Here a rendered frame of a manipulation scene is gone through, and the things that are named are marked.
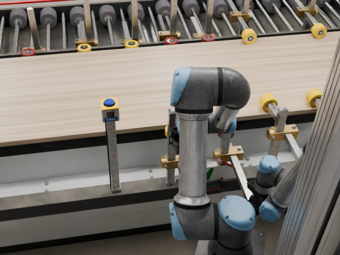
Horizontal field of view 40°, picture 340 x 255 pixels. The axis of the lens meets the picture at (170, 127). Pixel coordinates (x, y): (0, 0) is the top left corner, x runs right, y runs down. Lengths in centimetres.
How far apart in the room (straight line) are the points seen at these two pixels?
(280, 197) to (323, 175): 81
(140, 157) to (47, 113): 51
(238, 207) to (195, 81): 41
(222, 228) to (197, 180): 17
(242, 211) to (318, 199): 65
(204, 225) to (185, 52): 152
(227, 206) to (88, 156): 106
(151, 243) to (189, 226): 147
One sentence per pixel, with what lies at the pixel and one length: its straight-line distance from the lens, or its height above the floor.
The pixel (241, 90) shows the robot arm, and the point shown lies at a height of 158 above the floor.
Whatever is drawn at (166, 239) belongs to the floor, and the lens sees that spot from 294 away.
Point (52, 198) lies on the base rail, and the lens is 227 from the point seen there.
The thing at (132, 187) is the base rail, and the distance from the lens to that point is 227.
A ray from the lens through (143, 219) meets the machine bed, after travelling 281.
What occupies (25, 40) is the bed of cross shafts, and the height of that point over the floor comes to 72.
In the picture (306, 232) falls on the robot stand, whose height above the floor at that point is 170.
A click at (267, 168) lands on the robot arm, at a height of 117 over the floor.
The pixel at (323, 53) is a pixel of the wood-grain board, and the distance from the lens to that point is 296.
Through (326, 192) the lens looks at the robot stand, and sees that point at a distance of 84.
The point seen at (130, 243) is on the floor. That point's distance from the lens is 293.
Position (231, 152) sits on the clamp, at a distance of 221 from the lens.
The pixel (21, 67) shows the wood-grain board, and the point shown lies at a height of 90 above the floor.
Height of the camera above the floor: 241
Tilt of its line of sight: 42 degrees down
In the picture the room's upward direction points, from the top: 2 degrees clockwise
